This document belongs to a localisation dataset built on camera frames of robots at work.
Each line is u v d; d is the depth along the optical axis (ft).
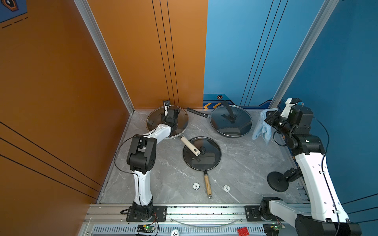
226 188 2.66
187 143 2.92
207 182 2.65
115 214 2.48
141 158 1.77
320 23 2.44
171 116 2.58
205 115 3.47
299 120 1.54
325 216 1.18
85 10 2.31
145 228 2.33
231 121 3.36
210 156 3.11
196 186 2.71
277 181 2.69
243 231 2.22
